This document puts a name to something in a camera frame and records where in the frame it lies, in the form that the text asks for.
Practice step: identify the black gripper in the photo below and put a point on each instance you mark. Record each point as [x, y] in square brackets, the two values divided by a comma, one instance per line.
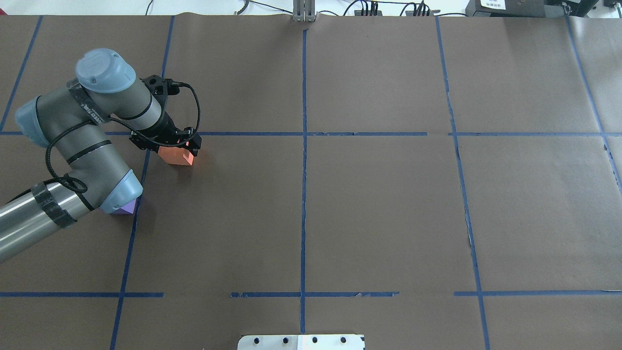
[166, 127]

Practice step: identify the orange block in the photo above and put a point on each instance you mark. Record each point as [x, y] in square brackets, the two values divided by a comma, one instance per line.
[176, 156]

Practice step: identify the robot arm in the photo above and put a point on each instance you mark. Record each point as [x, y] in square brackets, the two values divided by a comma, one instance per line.
[86, 170]

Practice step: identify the purple block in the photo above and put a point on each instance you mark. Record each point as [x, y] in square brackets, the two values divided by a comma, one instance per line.
[127, 209]

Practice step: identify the black device box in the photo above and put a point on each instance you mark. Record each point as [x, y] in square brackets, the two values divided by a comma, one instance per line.
[529, 8]

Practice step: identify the white metal base plate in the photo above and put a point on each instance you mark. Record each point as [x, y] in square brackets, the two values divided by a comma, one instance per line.
[302, 342]

